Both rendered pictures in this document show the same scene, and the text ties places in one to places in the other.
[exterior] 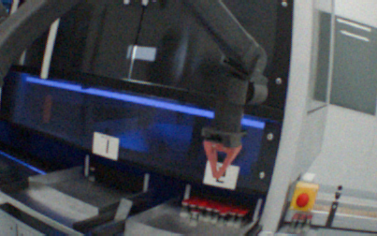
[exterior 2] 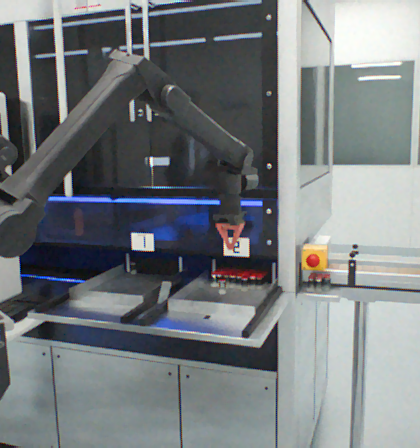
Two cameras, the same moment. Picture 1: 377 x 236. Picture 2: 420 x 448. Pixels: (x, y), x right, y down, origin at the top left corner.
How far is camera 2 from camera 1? 0.24 m
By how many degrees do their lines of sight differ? 3
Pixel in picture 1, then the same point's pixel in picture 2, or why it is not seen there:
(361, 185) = (407, 242)
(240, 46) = (230, 150)
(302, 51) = (288, 134)
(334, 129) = (354, 189)
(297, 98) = (288, 176)
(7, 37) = (38, 176)
